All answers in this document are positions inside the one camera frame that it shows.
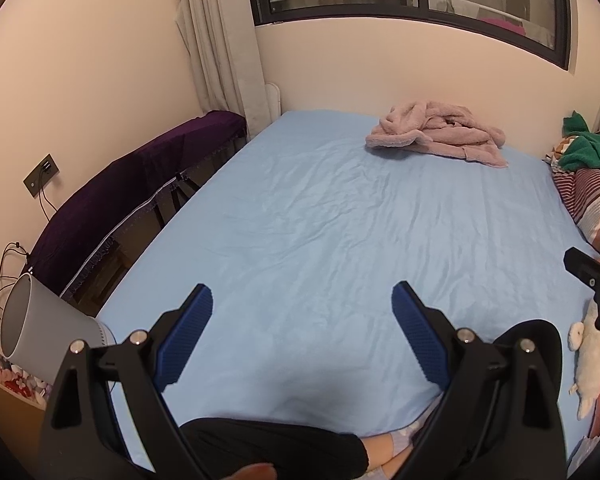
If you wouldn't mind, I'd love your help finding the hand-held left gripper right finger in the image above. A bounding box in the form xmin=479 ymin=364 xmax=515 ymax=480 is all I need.
xmin=391 ymin=281 xmax=568 ymax=480

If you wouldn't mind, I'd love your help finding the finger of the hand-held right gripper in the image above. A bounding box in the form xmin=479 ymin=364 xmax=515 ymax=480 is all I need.
xmin=563 ymin=247 xmax=600 ymax=291

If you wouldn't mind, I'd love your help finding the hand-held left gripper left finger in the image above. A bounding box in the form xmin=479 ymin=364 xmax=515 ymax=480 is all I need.
xmin=39 ymin=283 xmax=216 ymax=480

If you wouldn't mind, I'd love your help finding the white bin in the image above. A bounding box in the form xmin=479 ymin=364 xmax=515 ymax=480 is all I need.
xmin=0 ymin=273 xmax=118 ymax=378

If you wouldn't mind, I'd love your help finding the person's left hand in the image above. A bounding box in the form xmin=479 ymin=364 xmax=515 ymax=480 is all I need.
xmin=230 ymin=462 xmax=276 ymax=480

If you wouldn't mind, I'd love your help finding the white plush toy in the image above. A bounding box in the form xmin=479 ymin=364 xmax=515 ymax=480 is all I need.
xmin=568 ymin=300 xmax=600 ymax=421

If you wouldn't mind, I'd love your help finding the green towel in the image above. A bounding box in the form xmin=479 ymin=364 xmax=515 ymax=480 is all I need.
xmin=557 ymin=110 xmax=600 ymax=185

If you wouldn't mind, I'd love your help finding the light patterned sock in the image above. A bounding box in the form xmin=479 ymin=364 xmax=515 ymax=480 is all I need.
xmin=365 ymin=395 xmax=446 ymax=480

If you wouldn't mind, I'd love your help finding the bed with blue sheet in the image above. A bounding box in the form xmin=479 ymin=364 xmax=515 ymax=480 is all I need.
xmin=97 ymin=110 xmax=600 ymax=471

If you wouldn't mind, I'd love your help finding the purple cloth covered bench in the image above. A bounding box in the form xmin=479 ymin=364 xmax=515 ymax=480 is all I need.
xmin=27 ymin=111 xmax=248 ymax=306

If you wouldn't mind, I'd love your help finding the floral cloth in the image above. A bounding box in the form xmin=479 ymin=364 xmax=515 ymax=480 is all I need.
xmin=0 ymin=320 xmax=56 ymax=403

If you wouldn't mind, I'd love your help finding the pink fluffy robe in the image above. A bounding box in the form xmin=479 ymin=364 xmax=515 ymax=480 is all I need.
xmin=365 ymin=101 xmax=509 ymax=169

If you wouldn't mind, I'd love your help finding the black cable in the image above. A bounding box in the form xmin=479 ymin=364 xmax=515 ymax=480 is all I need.
xmin=0 ymin=187 xmax=56 ymax=323

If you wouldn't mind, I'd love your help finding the grey wall socket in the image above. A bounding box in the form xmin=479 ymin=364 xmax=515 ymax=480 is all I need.
xmin=23 ymin=154 xmax=60 ymax=196

